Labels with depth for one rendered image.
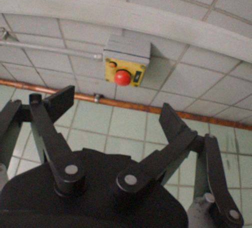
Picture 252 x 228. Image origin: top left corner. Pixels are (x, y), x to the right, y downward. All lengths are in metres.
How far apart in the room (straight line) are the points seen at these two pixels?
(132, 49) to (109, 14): 0.08
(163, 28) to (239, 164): 0.70
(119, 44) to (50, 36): 0.20
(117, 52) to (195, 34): 0.16
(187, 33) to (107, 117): 0.44
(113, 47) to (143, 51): 0.06
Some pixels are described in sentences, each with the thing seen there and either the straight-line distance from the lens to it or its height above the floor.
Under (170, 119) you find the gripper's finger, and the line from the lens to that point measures 0.18.
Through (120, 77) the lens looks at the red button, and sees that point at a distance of 0.31.
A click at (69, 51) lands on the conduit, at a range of 0.38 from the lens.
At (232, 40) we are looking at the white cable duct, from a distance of 0.36.
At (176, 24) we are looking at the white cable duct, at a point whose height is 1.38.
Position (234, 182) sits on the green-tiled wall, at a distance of 0.80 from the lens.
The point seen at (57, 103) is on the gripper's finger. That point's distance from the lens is 0.17.
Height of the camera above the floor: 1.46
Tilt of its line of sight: 3 degrees down
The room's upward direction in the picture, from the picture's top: 79 degrees counter-clockwise
